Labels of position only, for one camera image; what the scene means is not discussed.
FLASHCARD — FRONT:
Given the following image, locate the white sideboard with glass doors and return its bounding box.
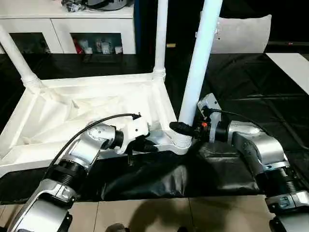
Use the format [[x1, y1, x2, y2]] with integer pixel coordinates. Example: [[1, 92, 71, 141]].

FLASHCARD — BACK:
[[0, 6, 137, 55]]

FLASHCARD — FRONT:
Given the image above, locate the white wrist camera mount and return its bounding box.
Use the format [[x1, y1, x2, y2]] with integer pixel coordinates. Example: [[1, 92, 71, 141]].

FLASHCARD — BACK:
[[197, 93, 222, 143], [118, 116, 150, 155]]

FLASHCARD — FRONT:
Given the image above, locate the black work mat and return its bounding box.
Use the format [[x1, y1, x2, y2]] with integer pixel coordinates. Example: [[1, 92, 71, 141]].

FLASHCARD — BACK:
[[0, 52, 309, 201]]

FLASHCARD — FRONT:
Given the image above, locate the white plastic table leg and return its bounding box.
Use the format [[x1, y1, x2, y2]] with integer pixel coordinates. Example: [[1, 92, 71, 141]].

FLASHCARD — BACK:
[[152, 0, 169, 82], [170, 0, 223, 149], [0, 24, 46, 95]]

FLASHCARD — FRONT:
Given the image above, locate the grey cushion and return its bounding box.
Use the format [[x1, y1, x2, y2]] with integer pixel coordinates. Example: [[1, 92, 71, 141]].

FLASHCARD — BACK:
[[195, 11, 273, 54]]

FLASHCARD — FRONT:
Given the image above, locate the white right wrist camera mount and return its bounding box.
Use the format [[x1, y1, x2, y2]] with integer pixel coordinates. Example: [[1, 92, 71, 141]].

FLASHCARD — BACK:
[[197, 93, 222, 143]]

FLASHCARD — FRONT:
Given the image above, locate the black cabinet with gold label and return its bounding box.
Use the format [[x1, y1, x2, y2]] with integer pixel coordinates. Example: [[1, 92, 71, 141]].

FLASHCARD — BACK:
[[134, 0, 203, 55]]

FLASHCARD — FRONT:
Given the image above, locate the white plastic table top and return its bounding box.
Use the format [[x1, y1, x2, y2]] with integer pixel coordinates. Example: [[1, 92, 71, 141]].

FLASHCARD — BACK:
[[0, 72, 194, 178]]

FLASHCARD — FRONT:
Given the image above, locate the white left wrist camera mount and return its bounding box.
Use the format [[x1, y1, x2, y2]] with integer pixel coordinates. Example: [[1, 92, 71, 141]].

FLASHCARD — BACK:
[[118, 116, 150, 155]]

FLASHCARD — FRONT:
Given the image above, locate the dark round helmet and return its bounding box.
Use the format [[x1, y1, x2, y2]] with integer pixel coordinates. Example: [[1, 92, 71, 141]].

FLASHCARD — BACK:
[[84, 0, 132, 12]]

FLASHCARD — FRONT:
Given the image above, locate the black bar with red light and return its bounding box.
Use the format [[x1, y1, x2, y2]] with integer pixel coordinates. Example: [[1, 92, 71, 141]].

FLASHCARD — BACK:
[[270, 40, 309, 47]]

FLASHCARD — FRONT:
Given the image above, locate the grey crumpled cloth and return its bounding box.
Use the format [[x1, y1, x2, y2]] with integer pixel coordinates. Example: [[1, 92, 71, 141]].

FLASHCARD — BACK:
[[61, 0, 84, 13]]

